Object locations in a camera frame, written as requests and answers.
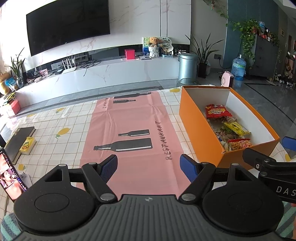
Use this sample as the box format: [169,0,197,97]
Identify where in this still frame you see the orange stick snack packet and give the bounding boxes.
[228,138,253,151]

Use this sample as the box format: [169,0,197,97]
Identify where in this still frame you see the pink storage box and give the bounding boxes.
[7,100,21,115]

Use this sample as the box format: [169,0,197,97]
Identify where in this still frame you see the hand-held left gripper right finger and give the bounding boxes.
[179,154,258,202]

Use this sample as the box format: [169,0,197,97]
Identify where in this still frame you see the red snack packet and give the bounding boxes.
[205,104,233,119]

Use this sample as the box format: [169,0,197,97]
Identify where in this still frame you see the white marble tv cabinet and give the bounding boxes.
[0,57,179,112]

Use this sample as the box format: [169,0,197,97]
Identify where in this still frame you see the orange cardboard box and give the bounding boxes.
[179,85,280,169]

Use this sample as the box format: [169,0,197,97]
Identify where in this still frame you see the plant in glass vase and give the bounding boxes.
[5,47,26,87]

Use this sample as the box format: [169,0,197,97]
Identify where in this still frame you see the black curved television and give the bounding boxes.
[26,0,111,57]

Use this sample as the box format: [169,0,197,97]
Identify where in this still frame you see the teal striped cloth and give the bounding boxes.
[0,202,296,241]

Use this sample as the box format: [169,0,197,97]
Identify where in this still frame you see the smartphone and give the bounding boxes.
[0,147,28,202]

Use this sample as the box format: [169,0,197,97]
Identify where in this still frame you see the white router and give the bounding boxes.
[61,58,81,74]

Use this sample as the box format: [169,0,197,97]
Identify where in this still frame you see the grey cabinet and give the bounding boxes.
[248,35,281,78]

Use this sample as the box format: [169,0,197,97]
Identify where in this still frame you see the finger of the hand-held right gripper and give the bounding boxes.
[282,137,296,154]
[242,148,278,172]

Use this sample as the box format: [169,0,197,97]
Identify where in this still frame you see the black cables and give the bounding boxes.
[80,59,101,69]

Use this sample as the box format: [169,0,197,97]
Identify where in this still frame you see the potted plant in black pot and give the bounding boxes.
[185,34,225,79]

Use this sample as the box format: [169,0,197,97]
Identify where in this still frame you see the small yellow box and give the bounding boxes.
[20,137,35,155]

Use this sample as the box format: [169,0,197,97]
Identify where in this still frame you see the round paper fan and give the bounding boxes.
[160,37,173,52]

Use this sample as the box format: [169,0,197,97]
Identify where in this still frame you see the silver trash can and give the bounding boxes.
[178,53,199,85]

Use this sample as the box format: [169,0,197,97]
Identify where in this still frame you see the yellow snack packet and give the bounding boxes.
[223,122,251,137]

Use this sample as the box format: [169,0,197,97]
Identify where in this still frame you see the yellow stuffed toy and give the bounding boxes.
[0,72,12,95]

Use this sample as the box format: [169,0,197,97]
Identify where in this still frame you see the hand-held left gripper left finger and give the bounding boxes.
[42,154,119,203]

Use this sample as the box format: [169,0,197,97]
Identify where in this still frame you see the blue water jug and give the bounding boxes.
[232,54,246,81]

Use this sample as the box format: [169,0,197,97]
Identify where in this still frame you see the teddy bear bouquet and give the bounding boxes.
[148,37,161,58]

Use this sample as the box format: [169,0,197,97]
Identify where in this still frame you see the pink printed table mat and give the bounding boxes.
[76,91,199,196]

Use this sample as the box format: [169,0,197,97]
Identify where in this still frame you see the pink space heater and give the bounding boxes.
[221,71,236,88]

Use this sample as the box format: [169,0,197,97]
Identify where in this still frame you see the black flat slab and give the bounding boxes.
[5,126,36,165]

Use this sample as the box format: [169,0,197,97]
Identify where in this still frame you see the hanging green vine plant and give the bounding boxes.
[228,20,263,63]

